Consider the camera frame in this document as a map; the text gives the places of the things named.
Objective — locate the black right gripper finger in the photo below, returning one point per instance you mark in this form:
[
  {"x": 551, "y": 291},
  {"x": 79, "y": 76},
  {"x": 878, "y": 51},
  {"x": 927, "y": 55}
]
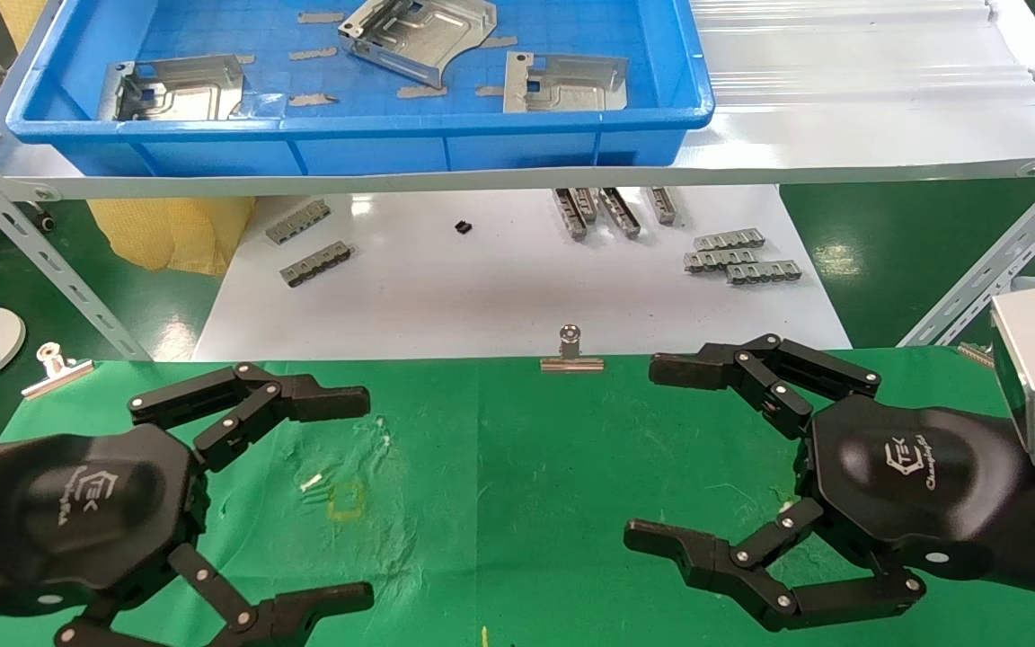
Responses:
[
  {"x": 751, "y": 575},
  {"x": 796, "y": 364}
]

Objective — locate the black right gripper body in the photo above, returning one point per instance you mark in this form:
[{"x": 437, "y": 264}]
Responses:
[{"x": 913, "y": 485}]

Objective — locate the small white scrap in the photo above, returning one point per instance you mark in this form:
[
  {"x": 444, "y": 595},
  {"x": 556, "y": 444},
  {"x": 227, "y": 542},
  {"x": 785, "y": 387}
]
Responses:
[{"x": 311, "y": 483}]

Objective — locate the clear corrugated plastic sheet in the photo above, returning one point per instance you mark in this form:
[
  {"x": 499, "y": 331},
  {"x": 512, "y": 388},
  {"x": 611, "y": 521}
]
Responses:
[{"x": 841, "y": 54}]

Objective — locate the green table cloth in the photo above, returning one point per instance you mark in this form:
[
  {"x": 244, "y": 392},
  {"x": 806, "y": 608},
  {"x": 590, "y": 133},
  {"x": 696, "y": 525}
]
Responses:
[{"x": 526, "y": 494}]

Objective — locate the white metal shelf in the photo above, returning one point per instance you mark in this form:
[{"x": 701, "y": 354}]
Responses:
[{"x": 841, "y": 144}]

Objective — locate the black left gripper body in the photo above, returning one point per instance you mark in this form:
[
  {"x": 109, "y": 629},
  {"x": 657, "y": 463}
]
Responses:
[{"x": 77, "y": 512}]

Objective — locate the silver binder clip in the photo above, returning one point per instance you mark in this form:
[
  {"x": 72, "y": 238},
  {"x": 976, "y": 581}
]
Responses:
[
  {"x": 571, "y": 355},
  {"x": 55, "y": 368}
]

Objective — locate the blue plastic bin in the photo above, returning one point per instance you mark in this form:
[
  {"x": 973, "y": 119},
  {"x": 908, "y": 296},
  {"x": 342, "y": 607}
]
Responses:
[{"x": 356, "y": 144}]

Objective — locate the grey metal connector strip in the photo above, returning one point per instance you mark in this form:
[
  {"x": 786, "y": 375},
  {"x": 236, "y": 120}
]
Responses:
[
  {"x": 586, "y": 204},
  {"x": 619, "y": 212},
  {"x": 569, "y": 214},
  {"x": 298, "y": 222},
  {"x": 763, "y": 271},
  {"x": 729, "y": 239},
  {"x": 315, "y": 264},
  {"x": 664, "y": 205},
  {"x": 717, "y": 260}
]

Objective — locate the small metal part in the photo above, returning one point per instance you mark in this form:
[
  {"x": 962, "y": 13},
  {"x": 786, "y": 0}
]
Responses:
[{"x": 976, "y": 354}]

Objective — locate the perforated white angle strut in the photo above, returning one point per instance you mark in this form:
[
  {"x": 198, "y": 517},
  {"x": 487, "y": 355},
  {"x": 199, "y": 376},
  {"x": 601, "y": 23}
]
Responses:
[
  {"x": 41, "y": 252},
  {"x": 994, "y": 270}
]

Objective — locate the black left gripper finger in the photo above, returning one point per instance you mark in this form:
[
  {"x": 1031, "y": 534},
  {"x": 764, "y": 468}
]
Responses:
[
  {"x": 302, "y": 611},
  {"x": 248, "y": 395}
]

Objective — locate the stamped sheet metal part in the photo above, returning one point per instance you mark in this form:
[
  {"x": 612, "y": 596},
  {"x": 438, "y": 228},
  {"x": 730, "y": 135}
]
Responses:
[
  {"x": 571, "y": 85},
  {"x": 185, "y": 85},
  {"x": 419, "y": 36}
]

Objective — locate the yellow woven bag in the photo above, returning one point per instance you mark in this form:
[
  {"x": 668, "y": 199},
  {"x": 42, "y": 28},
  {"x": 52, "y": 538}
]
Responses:
[{"x": 167, "y": 234}]

